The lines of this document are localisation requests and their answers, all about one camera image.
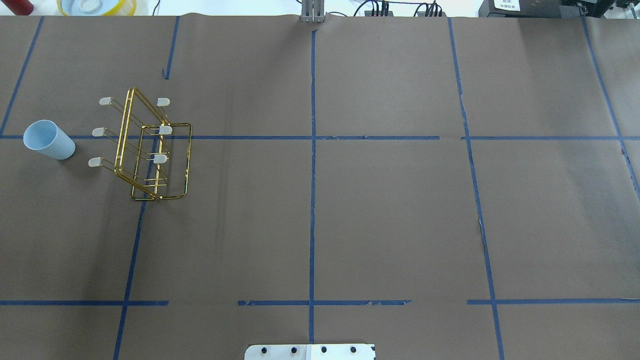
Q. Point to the light blue plastic cup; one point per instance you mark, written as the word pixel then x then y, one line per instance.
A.
pixel 45 137

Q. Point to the black device with label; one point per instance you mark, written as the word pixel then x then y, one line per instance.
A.
pixel 545 9

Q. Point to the yellow rimmed bowl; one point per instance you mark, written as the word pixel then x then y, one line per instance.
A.
pixel 97 8

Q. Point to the red thermos bottle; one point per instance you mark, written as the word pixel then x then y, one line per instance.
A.
pixel 19 7

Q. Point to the aluminium frame post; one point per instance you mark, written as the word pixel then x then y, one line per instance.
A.
pixel 312 11

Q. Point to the gold wire cup holder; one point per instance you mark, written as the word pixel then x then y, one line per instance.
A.
pixel 143 155

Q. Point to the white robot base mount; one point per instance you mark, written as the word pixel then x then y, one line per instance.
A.
pixel 327 351

